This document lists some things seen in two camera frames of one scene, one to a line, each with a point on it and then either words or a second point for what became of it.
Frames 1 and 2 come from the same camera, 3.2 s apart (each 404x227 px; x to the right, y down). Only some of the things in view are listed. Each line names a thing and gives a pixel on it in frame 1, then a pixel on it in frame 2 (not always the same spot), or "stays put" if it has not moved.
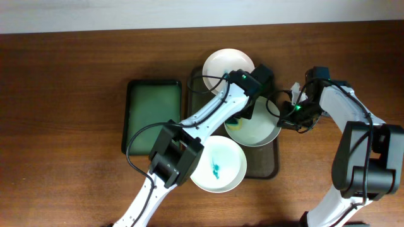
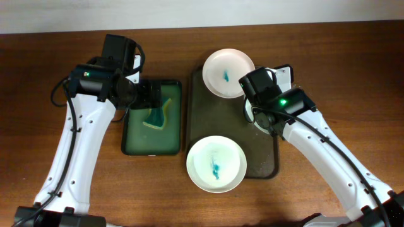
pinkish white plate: x=221 y=62 stays put
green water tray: x=148 y=106 stays put
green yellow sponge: x=233 y=125 -> x=156 y=116
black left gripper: x=249 y=113 -> x=148 y=100
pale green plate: x=223 y=166 stays put
